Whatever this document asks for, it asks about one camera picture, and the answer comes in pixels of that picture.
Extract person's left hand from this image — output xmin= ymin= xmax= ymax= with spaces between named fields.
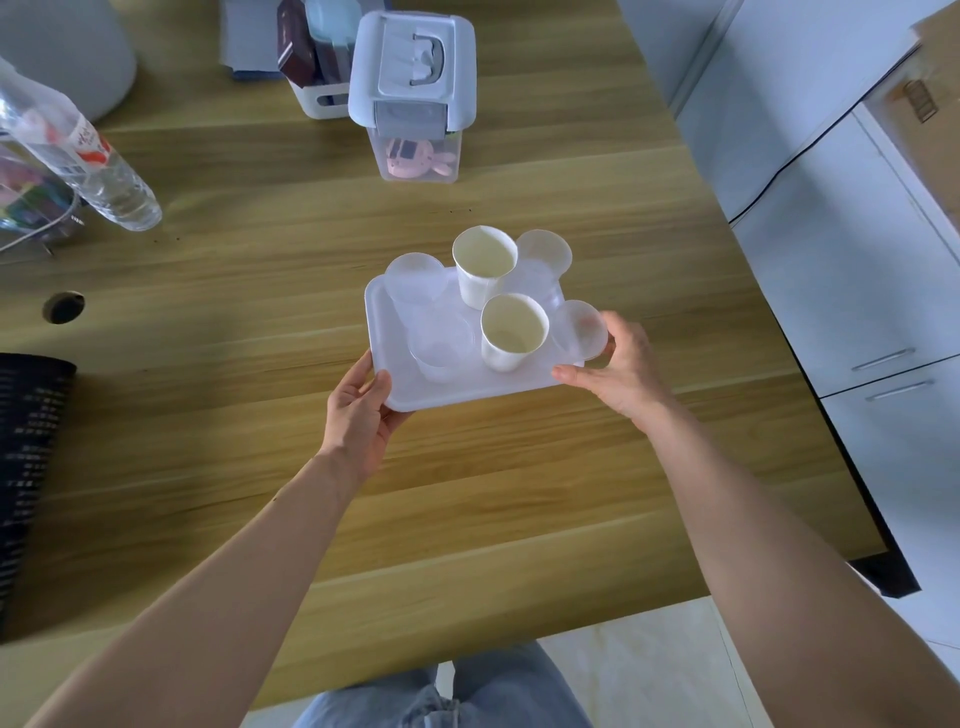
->
xmin=317 ymin=349 xmax=414 ymax=487

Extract clear storage box grey lid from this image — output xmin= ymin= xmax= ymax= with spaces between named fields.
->
xmin=347 ymin=9 xmax=478 ymax=185

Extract person's blue jeans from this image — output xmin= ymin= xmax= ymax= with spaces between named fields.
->
xmin=291 ymin=639 xmax=595 ymax=728

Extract cardboard box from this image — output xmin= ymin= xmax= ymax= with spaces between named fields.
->
xmin=862 ymin=0 xmax=960 ymax=234

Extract person's right forearm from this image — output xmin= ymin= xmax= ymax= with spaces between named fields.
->
xmin=630 ymin=401 xmax=960 ymax=728

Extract white round container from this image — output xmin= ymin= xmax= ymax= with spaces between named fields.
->
xmin=0 ymin=0 xmax=139 ymax=126

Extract clear acrylic holder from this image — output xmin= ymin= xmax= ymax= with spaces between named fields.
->
xmin=0 ymin=135 xmax=85 ymax=256

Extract black cable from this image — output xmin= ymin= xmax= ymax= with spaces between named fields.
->
xmin=729 ymin=45 xmax=922 ymax=228

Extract white open organizer bin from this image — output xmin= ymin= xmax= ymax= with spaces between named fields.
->
xmin=288 ymin=75 xmax=354 ymax=121

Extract pink rabbit toy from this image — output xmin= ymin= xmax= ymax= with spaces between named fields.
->
xmin=385 ymin=136 xmax=459 ymax=180

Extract black mesh basket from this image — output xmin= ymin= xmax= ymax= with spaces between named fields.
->
xmin=0 ymin=352 xmax=78 ymax=624

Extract white cabinet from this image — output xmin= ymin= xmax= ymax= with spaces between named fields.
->
xmin=615 ymin=0 xmax=960 ymax=601

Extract white paper cup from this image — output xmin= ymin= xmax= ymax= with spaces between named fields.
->
xmin=451 ymin=225 xmax=519 ymax=311
xmin=480 ymin=292 xmax=551 ymax=374

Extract clear plastic cup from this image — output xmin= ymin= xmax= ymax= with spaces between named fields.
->
xmin=384 ymin=252 xmax=447 ymax=331
xmin=513 ymin=228 xmax=573 ymax=310
xmin=549 ymin=299 xmax=609 ymax=363
xmin=408 ymin=313 xmax=477 ymax=384

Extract person's left forearm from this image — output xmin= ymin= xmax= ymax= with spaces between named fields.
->
xmin=24 ymin=450 xmax=363 ymax=728

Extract person's right hand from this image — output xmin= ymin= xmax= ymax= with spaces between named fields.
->
xmin=552 ymin=310 xmax=678 ymax=438

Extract white plastic tray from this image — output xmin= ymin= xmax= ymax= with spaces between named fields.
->
xmin=364 ymin=264 xmax=586 ymax=414

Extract clear plastic water bottle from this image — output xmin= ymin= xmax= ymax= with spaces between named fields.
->
xmin=0 ymin=57 xmax=164 ymax=233

